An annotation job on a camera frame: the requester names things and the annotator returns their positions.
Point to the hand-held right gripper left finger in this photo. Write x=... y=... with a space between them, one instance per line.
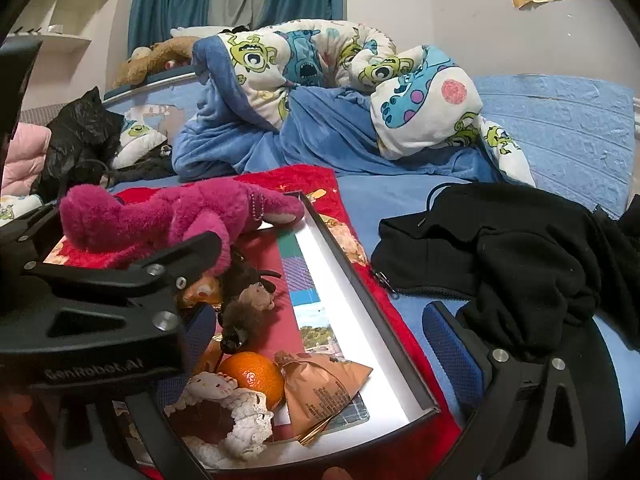
x=202 y=332

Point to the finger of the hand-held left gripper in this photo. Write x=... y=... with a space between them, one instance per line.
x=125 y=275
x=30 y=227

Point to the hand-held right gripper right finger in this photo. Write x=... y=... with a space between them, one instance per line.
x=450 y=355

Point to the brown furry plush toy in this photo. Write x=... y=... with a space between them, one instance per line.
x=247 y=305

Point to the pink fluffy headband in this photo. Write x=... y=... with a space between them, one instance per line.
x=150 y=220

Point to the cream crochet scrunchie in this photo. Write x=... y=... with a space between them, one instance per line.
x=240 y=410

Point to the pink jacket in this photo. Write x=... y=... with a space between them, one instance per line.
x=22 y=160

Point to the black plastic bag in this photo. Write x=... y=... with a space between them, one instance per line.
x=80 y=140

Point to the colourful picture card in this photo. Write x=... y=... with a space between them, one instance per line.
x=310 y=330

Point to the dark clothing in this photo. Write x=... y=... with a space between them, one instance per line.
x=145 y=167

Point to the black jacket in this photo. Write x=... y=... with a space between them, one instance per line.
x=525 y=260

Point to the cartoon monster pillow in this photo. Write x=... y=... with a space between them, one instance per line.
x=137 y=137

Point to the blue bed sheet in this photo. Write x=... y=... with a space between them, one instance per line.
x=400 y=200

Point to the red printed blanket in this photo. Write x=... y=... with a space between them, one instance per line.
x=300 y=180

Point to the brown teddy plush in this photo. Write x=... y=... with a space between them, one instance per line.
x=150 y=60

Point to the cartoon monster printed duvet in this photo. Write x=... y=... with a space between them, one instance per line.
x=325 y=125

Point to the curved metal bed rail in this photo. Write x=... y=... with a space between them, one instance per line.
x=145 y=82

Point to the white wall shelf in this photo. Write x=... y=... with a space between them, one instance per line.
x=65 y=5

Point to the blue foam wall panel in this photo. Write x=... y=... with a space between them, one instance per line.
x=560 y=125

